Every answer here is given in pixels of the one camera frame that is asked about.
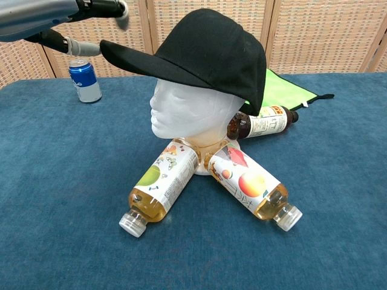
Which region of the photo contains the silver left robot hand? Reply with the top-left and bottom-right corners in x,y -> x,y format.
0,0 -> 130,57

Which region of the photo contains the black baseball cap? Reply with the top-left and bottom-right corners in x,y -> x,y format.
99,8 -> 268,117

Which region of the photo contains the white foam mannequin head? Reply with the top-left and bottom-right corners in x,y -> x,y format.
149,79 -> 246,176

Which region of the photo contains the blue and white soda can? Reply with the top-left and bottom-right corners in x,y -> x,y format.
68,57 -> 103,104

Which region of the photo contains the green apple label tea bottle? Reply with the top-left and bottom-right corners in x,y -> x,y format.
119,138 -> 200,237

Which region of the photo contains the blue velvet table cloth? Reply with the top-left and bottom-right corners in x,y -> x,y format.
0,72 -> 387,290

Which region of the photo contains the dark brown tea bottle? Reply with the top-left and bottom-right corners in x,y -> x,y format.
226,105 -> 299,141

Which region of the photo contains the green microfiber cloth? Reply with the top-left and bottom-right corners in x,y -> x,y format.
242,68 -> 335,111

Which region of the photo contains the peach label tea bottle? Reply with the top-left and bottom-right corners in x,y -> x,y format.
204,141 -> 303,233

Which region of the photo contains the woven rattan folding screen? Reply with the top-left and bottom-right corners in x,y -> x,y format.
0,0 -> 387,89

